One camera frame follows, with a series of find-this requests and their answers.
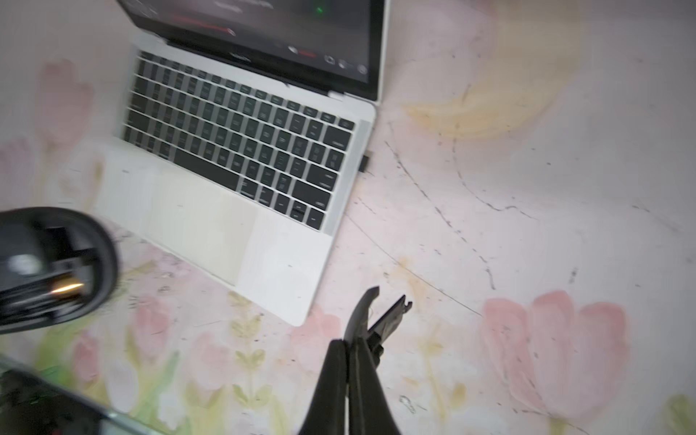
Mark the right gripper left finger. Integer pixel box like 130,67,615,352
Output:
299,286,380,434

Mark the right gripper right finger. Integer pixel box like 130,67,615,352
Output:
347,295,413,434

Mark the black wireless mouse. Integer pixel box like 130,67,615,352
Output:
1,207,120,335

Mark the silver laptop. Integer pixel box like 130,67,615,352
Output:
95,1,389,326

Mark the floral pink table mat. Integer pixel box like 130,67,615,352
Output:
1,1,695,434

